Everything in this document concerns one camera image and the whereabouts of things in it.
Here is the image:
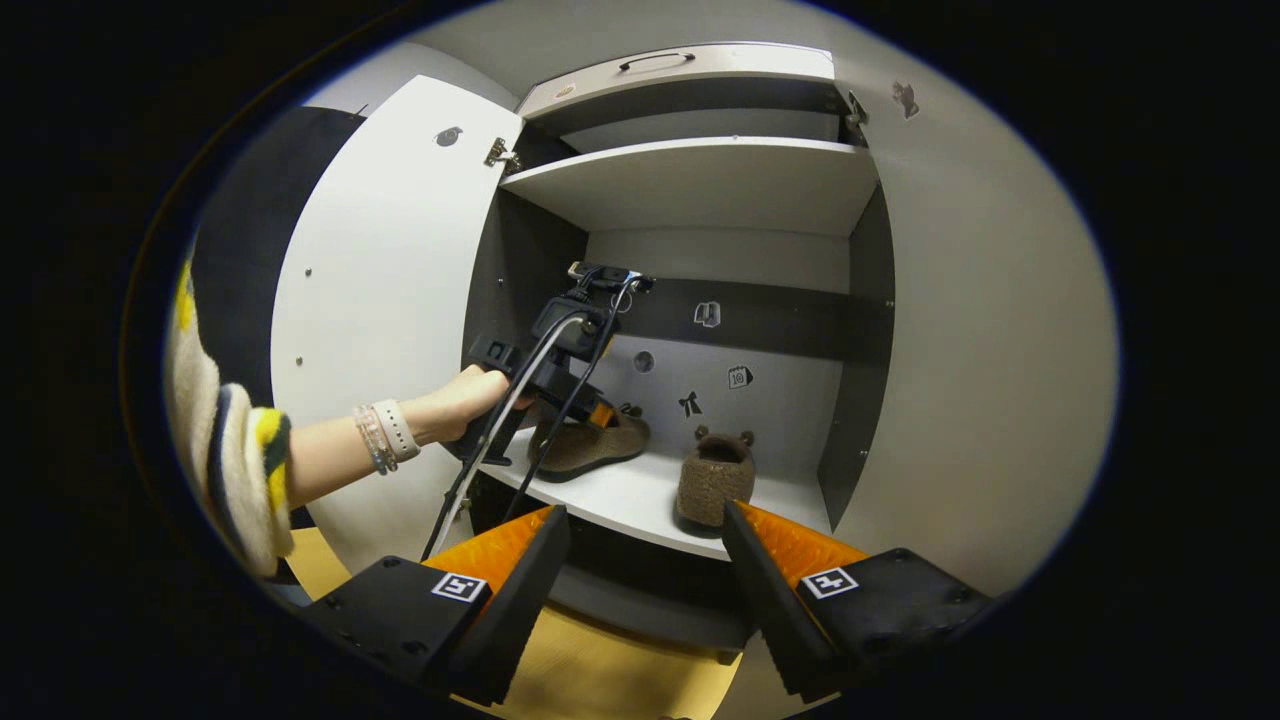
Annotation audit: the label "white wrist watch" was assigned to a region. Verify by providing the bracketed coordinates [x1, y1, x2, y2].
[372, 398, 421, 463]

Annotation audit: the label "beaded bracelets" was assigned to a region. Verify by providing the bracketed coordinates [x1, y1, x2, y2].
[352, 403, 396, 476]

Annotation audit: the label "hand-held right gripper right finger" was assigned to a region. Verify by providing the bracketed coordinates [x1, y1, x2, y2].
[722, 500, 993, 704]

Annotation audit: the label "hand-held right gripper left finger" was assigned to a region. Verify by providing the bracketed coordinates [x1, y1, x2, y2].
[300, 505, 571, 706]

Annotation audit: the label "white cabinet drawer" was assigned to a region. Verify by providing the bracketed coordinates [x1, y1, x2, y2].
[515, 42, 836, 121]

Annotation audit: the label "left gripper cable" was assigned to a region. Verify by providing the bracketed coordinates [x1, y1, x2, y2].
[420, 275, 641, 563]

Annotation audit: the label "white shoe cabinet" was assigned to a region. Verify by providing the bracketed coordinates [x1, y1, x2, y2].
[270, 5, 1121, 720]

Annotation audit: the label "white cabinet shelf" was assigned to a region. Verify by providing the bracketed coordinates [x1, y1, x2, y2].
[480, 440, 831, 563]
[500, 136, 881, 238]

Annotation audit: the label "brown fuzzy shoe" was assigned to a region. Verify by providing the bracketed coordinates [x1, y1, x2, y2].
[677, 428, 756, 528]
[528, 405, 651, 483]

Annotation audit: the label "cream striped sweater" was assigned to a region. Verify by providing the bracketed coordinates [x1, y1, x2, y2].
[163, 255, 296, 581]

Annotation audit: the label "white cabinet door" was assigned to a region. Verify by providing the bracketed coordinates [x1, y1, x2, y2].
[740, 5, 1121, 720]
[270, 75, 526, 576]

